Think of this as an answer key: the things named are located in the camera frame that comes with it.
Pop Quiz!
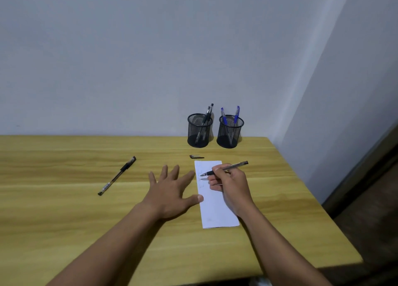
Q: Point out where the person's right hand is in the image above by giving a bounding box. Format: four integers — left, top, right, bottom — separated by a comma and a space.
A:
207, 163, 257, 220

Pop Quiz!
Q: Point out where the person's left hand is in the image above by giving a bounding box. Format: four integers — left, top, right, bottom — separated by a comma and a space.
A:
141, 164, 204, 221

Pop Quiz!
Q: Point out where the black pen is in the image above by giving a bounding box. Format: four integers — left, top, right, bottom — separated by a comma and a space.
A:
202, 103, 214, 140
97, 156, 137, 196
194, 106, 211, 145
200, 160, 249, 177

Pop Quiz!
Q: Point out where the white paper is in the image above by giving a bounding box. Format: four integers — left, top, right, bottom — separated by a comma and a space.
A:
194, 160, 240, 230

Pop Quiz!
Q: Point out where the black mesh pen cup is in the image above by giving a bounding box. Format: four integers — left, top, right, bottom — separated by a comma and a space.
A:
216, 114, 245, 149
187, 113, 214, 148

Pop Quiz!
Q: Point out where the blue pen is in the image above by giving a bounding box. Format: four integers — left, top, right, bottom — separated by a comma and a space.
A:
231, 106, 240, 140
220, 107, 233, 145

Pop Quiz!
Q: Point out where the person's right forearm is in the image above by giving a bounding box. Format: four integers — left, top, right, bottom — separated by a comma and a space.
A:
239, 201, 333, 286

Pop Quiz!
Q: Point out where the person's left forearm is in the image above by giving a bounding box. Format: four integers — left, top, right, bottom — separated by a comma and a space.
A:
46, 203, 167, 286

